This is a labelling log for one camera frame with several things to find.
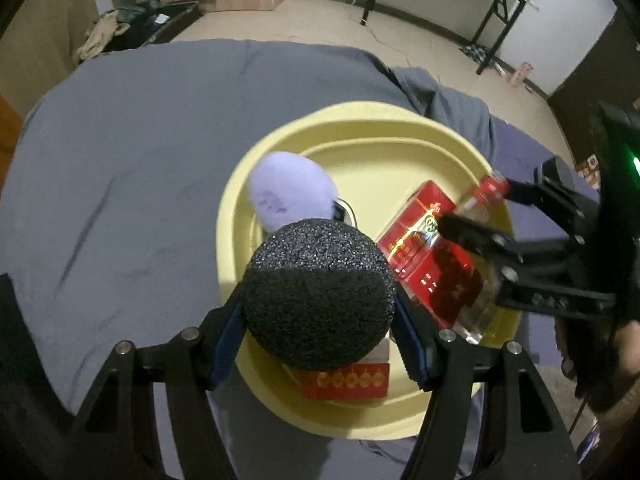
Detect red silver Hongqiqu carton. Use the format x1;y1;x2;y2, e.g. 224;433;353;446
376;181;483;328

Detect red box gold coins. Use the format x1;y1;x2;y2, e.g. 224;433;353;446
288;335;390;401

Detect black foam-topped cylinder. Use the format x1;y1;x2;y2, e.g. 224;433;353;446
241;219;396;370

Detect printed cardboard box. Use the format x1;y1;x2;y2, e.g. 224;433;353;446
575;154;601;191

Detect pink snack bag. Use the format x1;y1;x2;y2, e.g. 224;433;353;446
509;62;534;88

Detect yellow plastic basin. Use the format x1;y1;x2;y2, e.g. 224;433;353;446
216;102;520;440

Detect dark door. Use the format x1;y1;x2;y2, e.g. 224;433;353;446
548;11;640;164

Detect dark clothes on floor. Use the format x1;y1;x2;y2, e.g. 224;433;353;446
460;44;490;64

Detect black folding table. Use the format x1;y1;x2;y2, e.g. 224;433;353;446
359;0;539;76

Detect grey cloth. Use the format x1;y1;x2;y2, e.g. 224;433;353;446
0;38;497;480

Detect black suitcase with clothes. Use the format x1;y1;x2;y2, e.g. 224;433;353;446
74;0;203;65

